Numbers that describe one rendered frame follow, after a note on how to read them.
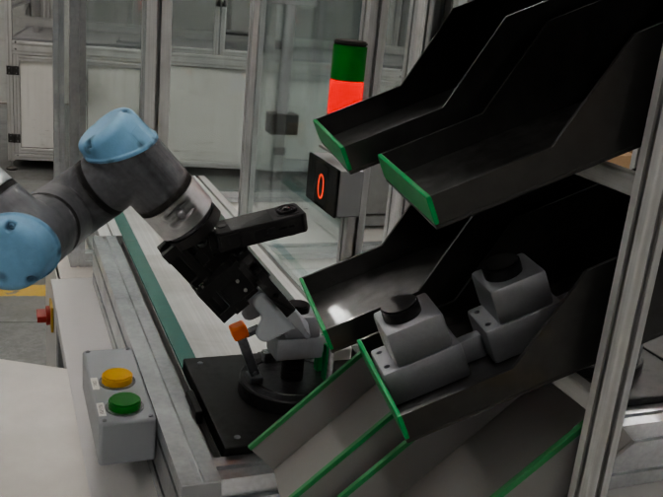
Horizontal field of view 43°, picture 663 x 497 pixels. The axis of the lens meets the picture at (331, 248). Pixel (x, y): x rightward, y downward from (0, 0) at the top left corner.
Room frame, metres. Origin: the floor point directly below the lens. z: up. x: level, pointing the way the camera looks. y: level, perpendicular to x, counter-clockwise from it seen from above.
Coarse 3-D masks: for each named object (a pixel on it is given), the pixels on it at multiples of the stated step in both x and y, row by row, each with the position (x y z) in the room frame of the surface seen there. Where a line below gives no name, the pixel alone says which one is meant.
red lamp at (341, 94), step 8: (336, 80) 1.21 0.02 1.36; (336, 88) 1.20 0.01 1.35; (344, 88) 1.20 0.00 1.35; (352, 88) 1.20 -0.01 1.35; (360, 88) 1.21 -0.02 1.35; (336, 96) 1.20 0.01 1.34; (344, 96) 1.20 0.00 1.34; (352, 96) 1.20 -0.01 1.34; (360, 96) 1.21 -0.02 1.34; (328, 104) 1.22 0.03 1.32; (336, 104) 1.20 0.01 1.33; (344, 104) 1.20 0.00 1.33; (352, 104) 1.20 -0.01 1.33; (328, 112) 1.22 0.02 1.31
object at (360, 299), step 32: (544, 192) 0.70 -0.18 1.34; (416, 224) 0.81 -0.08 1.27; (480, 224) 0.69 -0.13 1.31; (352, 256) 0.80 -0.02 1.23; (384, 256) 0.81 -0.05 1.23; (416, 256) 0.80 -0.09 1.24; (448, 256) 0.69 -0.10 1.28; (480, 256) 0.69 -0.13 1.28; (320, 288) 0.79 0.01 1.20; (352, 288) 0.77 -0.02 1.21; (384, 288) 0.75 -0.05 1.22; (416, 288) 0.73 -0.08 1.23; (448, 288) 0.69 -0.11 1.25; (320, 320) 0.68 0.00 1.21; (352, 320) 0.67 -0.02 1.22
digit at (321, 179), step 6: (318, 162) 1.23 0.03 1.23; (318, 168) 1.23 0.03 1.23; (324, 168) 1.21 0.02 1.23; (318, 174) 1.23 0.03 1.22; (324, 174) 1.21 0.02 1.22; (318, 180) 1.22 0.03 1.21; (324, 180) 1.20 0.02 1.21; (318, 186) 1.22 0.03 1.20; (324, 186) 1.20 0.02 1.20; (318, 192) 1.22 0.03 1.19; (324, 192) 1.20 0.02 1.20; (318, 198) 1.22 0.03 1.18; (324, 198) 1.20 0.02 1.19; (324, 204) 1.19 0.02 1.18
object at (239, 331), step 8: (240, 320) 0.98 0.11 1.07; (232, 328) 0.97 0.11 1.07; (240, 328) 0.96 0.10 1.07; (248, 328) 0.98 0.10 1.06; (256, 328) 0.98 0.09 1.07; (240, 336) 0.96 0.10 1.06; (248, 336) 0.97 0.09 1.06; (240, 344) 0.97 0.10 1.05; (248, 344) 0.97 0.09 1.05; (248, 352) 0.97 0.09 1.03; (248, 360) 0.97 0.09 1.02; (248, 368) 0.97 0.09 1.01; (256, 368) 0.98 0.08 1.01
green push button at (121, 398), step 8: (120, 392) 0.95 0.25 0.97; (128, 392) 0.95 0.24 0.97; (112, 400) 0.93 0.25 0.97; (120, 400) 0.93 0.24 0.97; (128, 400) 0.93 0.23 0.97; (136, 400) 0.93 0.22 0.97; (112, 408) 0.92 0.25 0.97; (120, 408) 0.91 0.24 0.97; (128, 408) 0.92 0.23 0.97; (136, 408) 0.92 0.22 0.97
